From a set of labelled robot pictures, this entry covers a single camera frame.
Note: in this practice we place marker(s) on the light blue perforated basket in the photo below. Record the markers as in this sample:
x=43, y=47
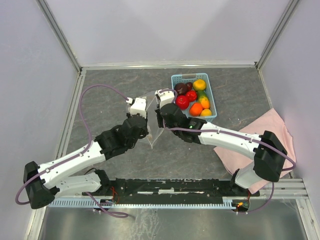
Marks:
x=192, y=77

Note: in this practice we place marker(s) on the yellow lemon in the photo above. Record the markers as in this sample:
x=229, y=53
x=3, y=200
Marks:
x=206, y=113

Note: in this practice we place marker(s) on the yellow orange fruit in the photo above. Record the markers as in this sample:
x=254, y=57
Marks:
x=199, y=85

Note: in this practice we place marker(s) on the orange tangerine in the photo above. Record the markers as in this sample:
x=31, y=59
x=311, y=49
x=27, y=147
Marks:
x=196, y=109

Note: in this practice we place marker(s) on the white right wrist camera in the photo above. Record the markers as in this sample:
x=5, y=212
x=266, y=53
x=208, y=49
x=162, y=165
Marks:
x=164, y=97

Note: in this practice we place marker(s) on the bright red apple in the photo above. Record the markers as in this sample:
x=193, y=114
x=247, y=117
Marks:
x=182, y=102

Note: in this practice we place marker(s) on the light blue cable duct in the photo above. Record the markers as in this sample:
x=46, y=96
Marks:
x=155, y=202

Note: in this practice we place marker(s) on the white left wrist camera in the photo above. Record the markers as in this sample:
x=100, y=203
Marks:
x=137, y=106

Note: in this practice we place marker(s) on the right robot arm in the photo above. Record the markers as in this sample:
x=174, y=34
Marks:
x=266, y=152

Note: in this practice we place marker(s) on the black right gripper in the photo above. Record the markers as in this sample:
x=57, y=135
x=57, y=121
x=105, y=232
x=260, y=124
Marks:
x=162, y=124

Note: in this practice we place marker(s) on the clear polka dot zip bag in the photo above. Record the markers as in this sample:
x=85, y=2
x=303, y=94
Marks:
x=154, y=131

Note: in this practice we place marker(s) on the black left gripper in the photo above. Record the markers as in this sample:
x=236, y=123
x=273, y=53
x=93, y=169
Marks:
x=145, y=131

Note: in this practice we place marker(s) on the pink cloth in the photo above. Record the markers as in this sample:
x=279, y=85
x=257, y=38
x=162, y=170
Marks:
x=275, y=134

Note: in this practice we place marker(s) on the dark red apple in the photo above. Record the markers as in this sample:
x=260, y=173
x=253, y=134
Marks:
x=181, y=88

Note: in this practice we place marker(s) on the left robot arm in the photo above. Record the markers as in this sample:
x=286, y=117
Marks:
x=48, y=181

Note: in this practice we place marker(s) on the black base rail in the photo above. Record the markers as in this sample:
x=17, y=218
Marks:
x=213, y=187

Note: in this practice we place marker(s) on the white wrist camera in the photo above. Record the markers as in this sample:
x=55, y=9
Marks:
x=137, y=106
x=164, y=97

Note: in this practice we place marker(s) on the green yellow mango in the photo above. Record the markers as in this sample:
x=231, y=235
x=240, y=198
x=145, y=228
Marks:
x=203, y=99

